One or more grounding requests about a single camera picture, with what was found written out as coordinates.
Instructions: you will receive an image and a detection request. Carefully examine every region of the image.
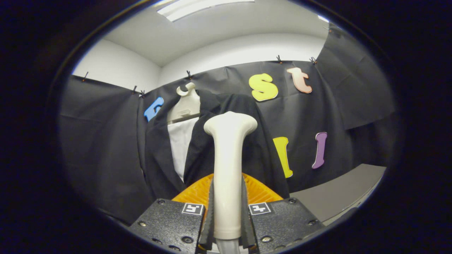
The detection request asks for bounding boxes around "white plastic hanger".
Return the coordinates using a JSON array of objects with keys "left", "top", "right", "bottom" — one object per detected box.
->
[{"left": 167, "top": 82, "right": 201, "bottom": 124}]

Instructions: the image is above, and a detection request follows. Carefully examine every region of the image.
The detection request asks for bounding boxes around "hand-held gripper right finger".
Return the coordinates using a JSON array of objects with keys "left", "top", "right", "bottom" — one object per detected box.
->
[{"left": 242, "top": 173, "right": 326, "bottom": 254}]

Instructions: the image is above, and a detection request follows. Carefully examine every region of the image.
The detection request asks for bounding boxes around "black backdrop cloth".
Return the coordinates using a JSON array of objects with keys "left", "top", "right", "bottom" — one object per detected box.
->
[{"left": 58, "top": 23, "right": 396, "bottom": 226}]

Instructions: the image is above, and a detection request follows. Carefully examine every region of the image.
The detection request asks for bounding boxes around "white garment steamer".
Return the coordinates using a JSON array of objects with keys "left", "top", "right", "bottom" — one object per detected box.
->
[{"left": 203, "top": 111, "right": 258, "bottom": 254}]

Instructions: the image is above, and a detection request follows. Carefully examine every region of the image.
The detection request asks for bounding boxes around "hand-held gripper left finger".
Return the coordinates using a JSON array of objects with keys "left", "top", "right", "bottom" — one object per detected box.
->
[{"left": 128, "top": 173, "right": 215, "bottom": 254}]

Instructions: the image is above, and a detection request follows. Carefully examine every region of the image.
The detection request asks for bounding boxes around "ceiling light panel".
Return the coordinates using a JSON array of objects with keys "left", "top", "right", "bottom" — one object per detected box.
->
[{"left": 157, "top": 0, "right": 255, "bottom": 22}]

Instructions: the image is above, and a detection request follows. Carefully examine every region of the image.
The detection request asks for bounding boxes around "grey cabinet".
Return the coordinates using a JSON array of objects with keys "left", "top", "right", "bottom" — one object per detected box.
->
[{"left": 289, "top": 163, "right": 387, "bottom": 226}]

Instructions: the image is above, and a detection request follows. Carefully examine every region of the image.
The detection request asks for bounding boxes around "black suit jacket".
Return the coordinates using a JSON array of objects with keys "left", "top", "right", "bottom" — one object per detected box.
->
[{"left": 143, "top": 89, "right": 291, "bottom": 200}]

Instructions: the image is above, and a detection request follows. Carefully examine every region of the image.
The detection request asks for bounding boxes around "row of small black clips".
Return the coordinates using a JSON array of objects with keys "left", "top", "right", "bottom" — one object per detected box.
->
[{"left": 82, "top": 26, "right": 332, "bottom": 97}]

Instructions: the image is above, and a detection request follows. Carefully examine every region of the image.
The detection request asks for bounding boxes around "white shirt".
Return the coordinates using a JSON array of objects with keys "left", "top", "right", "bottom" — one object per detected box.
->
[{"left": 167, "top": 116, "right": 200, "bottom": 182}]

